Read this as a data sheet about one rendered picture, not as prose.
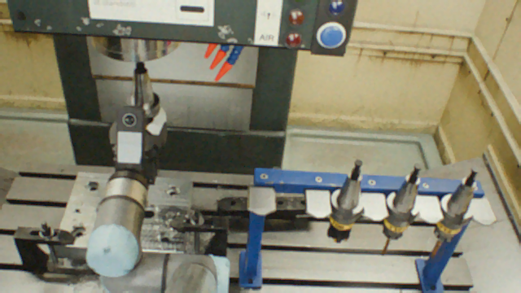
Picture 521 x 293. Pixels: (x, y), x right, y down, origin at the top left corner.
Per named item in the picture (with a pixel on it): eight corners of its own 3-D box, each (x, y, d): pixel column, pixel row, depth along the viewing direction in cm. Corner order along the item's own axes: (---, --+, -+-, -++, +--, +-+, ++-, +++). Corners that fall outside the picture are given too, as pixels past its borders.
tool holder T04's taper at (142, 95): (157, 94, 102) (155, 65, 98) (151, 108, 99) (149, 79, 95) (134, 91, 103) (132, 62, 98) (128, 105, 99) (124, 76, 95)
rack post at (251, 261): (261, 289, 123) (274, 204, 103) (238, 287, 122) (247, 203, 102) (261, 254, 130) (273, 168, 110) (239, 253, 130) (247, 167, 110)
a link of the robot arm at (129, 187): (96, 193, 85) (146, 195, 85) (102, 172, 88) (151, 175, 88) (102, 222, 90) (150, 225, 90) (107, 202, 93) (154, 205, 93)
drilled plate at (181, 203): (183, 265, 121) (183, 252, 117) (57, 258, 119) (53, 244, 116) (192, 192, 138) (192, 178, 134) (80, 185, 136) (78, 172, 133)
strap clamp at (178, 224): (226, 256, 128) (229, 217, 118) (172, 254, 128) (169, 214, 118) (227, 246, 131) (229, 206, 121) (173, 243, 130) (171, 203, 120)
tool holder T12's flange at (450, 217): (466, 205, 106) (470, 197, 104) (470, 228, 102) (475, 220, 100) (436, 200, 106) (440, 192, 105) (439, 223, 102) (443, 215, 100)
